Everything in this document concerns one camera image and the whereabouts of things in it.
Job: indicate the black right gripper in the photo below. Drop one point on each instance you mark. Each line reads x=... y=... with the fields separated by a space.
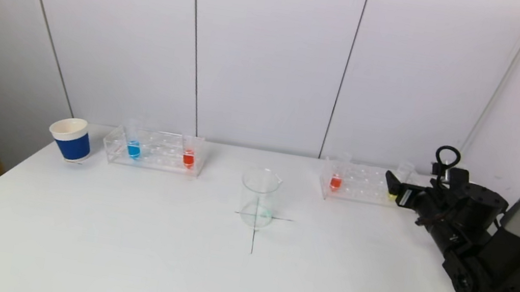
x=406 y=195

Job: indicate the clear glass beaker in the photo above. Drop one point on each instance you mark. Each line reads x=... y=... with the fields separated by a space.
x=254 y=186

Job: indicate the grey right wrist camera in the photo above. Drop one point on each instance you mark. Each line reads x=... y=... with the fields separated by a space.
x=456 y=178

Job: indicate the blue sleeved paper cup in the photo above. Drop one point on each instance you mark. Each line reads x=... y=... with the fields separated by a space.
x=73 y=146

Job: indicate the red pigment test tube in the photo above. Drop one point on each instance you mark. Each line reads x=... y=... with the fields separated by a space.
x=335 y=182
x=189 y=159

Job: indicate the yellow pigment test tube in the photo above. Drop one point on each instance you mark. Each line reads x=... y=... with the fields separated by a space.
x=405 y=172

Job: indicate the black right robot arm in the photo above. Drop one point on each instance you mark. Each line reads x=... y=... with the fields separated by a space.
x=483 y=241

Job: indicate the clear acrylic test tube rack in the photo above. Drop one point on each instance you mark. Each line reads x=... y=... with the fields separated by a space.
x=362 y=184
x=161 y=154

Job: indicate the blue pigment test tube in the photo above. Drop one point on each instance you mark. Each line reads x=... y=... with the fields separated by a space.
x=133 y=149

